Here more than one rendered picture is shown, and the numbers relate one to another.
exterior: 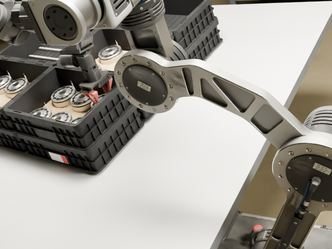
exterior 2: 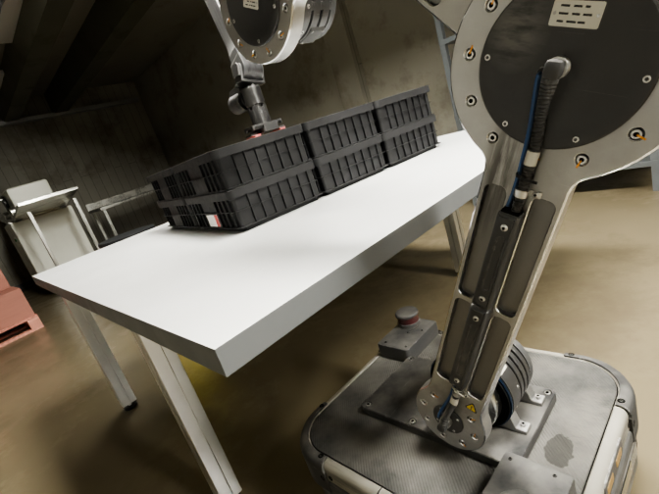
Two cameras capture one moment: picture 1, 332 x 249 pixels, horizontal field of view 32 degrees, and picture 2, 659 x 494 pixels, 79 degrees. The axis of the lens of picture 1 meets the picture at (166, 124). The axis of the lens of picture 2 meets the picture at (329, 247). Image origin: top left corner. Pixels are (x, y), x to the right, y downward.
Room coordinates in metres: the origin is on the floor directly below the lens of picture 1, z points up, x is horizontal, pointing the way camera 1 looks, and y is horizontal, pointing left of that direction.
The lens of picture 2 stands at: (0.62, -0.12, 0.90)
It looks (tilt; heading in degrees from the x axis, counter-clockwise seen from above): 16 degrees down; 10
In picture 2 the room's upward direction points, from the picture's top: 18 degrees counter-clockwise
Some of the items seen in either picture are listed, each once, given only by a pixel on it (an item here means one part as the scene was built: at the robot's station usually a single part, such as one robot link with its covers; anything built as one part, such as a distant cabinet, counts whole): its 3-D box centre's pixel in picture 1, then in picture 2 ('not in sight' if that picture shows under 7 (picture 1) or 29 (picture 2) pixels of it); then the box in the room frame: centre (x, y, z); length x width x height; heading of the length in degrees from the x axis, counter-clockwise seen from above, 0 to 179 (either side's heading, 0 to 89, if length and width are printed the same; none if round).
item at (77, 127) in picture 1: (65, 95); (233, 150); (1.88, 0.31, 0.92); 0.40 x 0.30 x 0.02; 43
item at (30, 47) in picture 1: (52, 53); not in sight; (2.38, 0.37, 0.87); 0.40 x 0.30 x 0.11; 43
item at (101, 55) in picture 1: (109, 52); not in sight; (2.21, 0.12, 0.86); 0.10 x 0.10 x 0.01
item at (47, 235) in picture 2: not in sight; (47, 236); (5.34, 4.33, 0.68); 2.78 x 0.69 x 1.36; 51
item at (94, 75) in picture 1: (92, 73); (260, 118); (1.85, 0.19, 0.98); 0.10 x 0.07 x 0.07; 132
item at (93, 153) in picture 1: (80, 128); (251, 197); (1.88, 0.31, 0.76); 0.40 x 0.30 x 0.12; 43
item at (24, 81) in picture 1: (16, 85); not in sight; (2.22, 0.54, 0.86); 0.10 x 0.10 x 0.01
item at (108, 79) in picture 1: (102, 87); (273, 139); (1.86, 0.17, 0.91); 0.07 x 0.07 x 0.09; 42
